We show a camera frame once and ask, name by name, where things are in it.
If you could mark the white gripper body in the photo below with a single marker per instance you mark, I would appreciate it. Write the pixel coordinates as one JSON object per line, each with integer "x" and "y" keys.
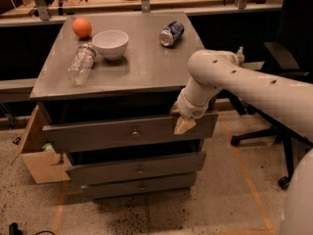
{"x": 193, "y": 108}

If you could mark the grey drawer cabinet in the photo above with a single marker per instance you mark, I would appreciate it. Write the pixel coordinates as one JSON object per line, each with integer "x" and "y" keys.
{"x": 143, "y": 48}

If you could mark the grey metal rail shelf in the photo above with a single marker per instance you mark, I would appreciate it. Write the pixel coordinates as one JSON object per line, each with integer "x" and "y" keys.
{"x": 19, "y": 88}

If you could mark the grey top drawer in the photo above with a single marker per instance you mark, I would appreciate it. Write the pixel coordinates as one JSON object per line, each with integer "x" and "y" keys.
{"x": 91, "y": 136}

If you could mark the grey drawer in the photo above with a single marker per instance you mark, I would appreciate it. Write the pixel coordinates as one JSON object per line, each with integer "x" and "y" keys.
{"x": 140, "y": 186}
{"x": 136, "y": 169}
{"x": 91, "y": 136}

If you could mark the orange fruit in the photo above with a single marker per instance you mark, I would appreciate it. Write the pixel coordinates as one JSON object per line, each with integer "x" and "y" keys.
{"x": 82, "y": 27}

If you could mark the cardboard box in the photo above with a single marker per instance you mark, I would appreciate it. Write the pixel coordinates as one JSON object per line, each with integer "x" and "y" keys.
{"x": 43, "y": 163}

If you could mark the grey bottom drawer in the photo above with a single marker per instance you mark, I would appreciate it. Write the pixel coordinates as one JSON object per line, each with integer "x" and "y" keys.
{"x": 140, "y": 186}

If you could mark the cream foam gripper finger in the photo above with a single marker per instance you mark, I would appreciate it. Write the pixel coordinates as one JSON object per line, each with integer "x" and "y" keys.
{"x": 185, "y": 122}

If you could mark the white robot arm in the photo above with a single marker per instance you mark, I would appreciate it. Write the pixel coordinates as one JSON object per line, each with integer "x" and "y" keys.
{"x": 288, "y": 101}

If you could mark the hand sanitizer pump bottle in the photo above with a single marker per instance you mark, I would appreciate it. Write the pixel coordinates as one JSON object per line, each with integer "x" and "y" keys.
{"x": 240, "y": 55}

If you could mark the black office chair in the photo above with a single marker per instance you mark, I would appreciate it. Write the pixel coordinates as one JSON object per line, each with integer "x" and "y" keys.
{"x": 280, "y": 62}

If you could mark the blue soda can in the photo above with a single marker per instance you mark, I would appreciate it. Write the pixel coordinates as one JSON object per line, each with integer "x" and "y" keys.
{"x": 171, "y": 33}

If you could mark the white bowl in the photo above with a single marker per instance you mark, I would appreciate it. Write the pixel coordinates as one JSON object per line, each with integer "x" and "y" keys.
{"x": 111, "y": 44}

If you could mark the clear plastic water bottle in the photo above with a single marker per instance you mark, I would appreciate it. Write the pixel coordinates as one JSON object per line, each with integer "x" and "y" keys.
{"x": 81, "y": 64}

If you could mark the grey middle drawer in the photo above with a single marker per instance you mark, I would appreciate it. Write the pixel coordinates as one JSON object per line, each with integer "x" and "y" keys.
{"x": 136, "y": 169}

